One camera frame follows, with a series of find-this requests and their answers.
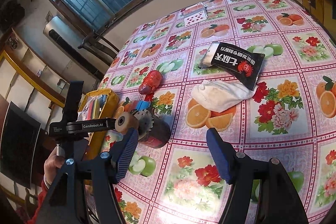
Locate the white cloth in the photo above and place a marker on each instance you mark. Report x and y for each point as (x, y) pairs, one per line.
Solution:
(219, 96)

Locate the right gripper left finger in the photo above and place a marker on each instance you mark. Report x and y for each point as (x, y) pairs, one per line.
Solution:
(65, 201)

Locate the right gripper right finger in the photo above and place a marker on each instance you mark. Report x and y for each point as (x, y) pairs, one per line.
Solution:
(278, 202)

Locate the yellow white storage box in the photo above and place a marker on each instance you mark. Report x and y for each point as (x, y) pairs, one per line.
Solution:
(97, 104)

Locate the red shiny wrapped item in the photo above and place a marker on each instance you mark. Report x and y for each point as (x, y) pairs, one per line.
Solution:
(150, 82)

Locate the floral plastic tablecloth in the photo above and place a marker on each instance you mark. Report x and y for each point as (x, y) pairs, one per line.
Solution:
(291, 117)

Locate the white standing air conditioner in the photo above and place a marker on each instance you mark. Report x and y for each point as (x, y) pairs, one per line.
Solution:
(67, 40)

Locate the person's left hand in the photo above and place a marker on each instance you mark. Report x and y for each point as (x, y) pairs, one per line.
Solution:
(51, 167)

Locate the playing cards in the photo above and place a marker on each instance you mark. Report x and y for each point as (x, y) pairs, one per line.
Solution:
(194, 14)

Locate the wooden chair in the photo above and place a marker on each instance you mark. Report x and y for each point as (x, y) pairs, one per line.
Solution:
(100, 47)

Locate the brown tape roll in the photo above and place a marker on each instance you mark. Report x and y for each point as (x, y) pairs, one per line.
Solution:
(126, 121)

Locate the black snack packet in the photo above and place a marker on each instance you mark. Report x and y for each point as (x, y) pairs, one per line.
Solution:
(240, 63)

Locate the dark red canister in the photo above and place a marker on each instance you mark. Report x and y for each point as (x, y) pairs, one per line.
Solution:
(152, 131)

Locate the black television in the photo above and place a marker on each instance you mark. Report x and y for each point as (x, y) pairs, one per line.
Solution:
(18, 141)

